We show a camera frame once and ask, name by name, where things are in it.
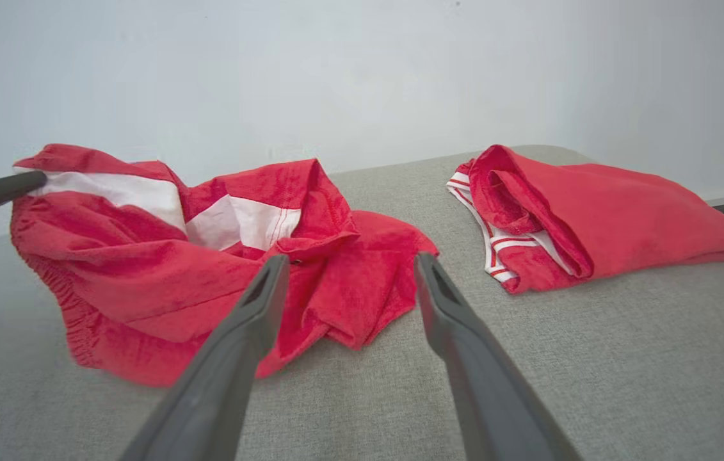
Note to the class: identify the red shorts with white stripes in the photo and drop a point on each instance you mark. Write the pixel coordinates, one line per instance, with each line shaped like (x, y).
(144, 275)

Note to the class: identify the red basketball jersey number 23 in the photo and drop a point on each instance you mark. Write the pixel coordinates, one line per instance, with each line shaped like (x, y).
(643, 218)

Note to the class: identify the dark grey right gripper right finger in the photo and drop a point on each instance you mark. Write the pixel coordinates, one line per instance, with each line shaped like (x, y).
(483, 384)

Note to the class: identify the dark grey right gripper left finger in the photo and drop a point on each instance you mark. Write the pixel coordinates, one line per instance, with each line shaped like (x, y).
(227, 371)

